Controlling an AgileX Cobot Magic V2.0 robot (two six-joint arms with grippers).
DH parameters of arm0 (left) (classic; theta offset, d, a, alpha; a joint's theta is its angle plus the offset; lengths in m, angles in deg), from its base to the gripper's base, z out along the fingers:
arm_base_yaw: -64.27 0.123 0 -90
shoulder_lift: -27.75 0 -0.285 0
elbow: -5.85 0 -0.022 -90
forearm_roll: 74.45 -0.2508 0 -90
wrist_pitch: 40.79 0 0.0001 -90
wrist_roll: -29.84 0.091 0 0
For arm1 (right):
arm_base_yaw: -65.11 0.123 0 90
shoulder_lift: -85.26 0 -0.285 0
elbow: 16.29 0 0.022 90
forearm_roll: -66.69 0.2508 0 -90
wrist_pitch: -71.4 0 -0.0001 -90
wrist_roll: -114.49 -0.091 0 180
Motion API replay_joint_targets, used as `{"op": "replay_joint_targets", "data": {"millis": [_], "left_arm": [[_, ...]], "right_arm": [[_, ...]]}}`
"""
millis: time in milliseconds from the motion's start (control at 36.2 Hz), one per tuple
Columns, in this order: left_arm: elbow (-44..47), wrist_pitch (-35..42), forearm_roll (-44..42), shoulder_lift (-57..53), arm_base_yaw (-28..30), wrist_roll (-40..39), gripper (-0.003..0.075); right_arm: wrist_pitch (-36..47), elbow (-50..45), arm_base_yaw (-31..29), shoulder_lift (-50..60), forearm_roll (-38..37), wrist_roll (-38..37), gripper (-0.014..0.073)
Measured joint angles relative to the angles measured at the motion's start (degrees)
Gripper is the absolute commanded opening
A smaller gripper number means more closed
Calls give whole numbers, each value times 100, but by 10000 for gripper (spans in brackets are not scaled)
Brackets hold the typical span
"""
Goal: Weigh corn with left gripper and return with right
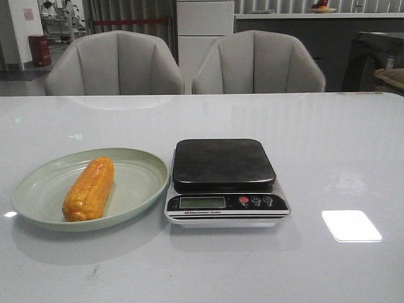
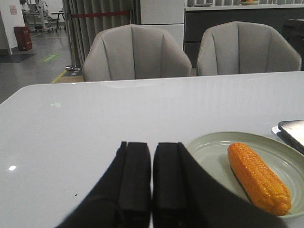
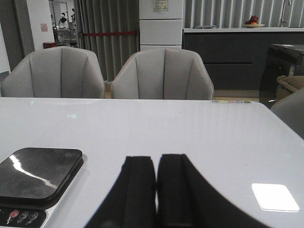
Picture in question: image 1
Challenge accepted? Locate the orange corn cob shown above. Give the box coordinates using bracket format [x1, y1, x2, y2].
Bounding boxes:
[62, 157, 114, 222]

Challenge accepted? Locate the black silver kitchen scale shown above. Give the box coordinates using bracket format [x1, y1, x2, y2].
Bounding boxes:
[164, 138, 291, 228]

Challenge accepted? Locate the light green round plate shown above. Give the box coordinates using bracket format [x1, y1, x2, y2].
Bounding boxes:
[12, 148, 169, 232]

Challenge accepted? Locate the right grey upholstered chair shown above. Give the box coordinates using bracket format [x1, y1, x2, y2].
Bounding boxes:
[192, 30, 326, 95]

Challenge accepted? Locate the grey upholstered chair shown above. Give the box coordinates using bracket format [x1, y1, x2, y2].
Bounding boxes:
[192, 30, 326, 95]
[45, 30, 184, 96]

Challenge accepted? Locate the left grey upholstered chair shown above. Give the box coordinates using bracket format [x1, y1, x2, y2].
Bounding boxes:
[45, 30, 184, 96]

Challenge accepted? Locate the white drawer cabinet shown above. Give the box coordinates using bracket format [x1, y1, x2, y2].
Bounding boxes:
[176, 1, 234, 94]

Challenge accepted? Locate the grey counter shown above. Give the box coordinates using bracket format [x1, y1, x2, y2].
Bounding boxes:
[235, 13, 403, 92]

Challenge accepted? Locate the fruit bowl on counter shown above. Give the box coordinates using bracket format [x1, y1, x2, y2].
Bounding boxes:
[308, 0, 337, 13]

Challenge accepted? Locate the red bin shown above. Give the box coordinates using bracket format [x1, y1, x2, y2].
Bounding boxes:
[28, 35, 51, 66]

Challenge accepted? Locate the dark glossy side table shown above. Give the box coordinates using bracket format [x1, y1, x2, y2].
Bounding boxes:
[342, 32, 403, 92]

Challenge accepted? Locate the beige cushion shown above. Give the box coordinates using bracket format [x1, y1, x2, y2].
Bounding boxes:
[374, 68, 404, 96]

